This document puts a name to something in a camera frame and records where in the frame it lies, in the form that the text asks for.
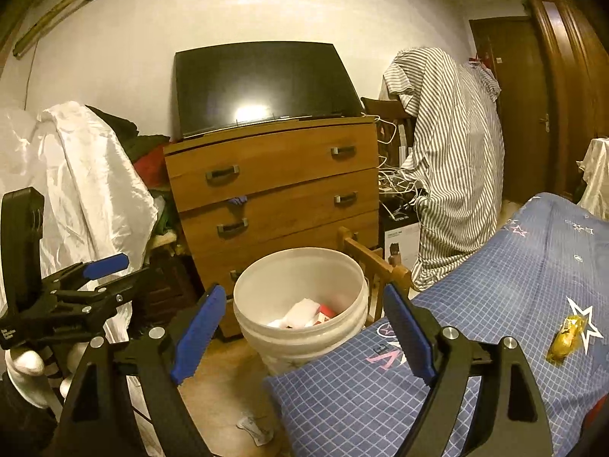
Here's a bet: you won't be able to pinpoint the small red box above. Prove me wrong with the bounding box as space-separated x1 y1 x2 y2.
313 304 336 325

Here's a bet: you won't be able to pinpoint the white bubble wrap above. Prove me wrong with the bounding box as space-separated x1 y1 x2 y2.
268 298 321 329

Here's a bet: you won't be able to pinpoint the white gloved left hand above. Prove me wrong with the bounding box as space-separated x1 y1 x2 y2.
4 342 88 417

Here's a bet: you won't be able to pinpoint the white satin cloth left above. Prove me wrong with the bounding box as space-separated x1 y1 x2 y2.
1 101 158 278

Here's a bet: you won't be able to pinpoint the yellow snack wrapper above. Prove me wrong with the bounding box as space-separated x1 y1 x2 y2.
545 315 587 365

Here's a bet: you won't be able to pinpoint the blue checkered bed sheet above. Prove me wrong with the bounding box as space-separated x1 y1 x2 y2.
268 193 608 456

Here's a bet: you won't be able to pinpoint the wooden chest of drawers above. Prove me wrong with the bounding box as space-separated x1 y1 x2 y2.
162 115 381 339

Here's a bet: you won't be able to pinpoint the wooden chair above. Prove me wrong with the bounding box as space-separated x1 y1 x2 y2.
338 226 413 326

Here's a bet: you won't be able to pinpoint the white plastic bucket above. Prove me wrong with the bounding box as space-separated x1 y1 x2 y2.
233 248 370 376

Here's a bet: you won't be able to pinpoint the white cardboard product box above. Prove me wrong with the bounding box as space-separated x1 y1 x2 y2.
379 208 420 269

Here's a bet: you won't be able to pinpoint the black flat television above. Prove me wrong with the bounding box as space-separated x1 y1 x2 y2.
174 42 363 138

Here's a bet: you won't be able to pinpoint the striped cloth cover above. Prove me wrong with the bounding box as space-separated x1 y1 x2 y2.
383 48 505 292

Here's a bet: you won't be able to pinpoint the dark wooden wardrobe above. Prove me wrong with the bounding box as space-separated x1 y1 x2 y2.
526 0 608 200

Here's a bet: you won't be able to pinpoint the dark wooden door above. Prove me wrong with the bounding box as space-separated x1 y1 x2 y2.
470 17 551 203

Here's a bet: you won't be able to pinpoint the tangled white cables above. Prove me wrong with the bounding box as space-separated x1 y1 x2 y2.
363 113 430 220

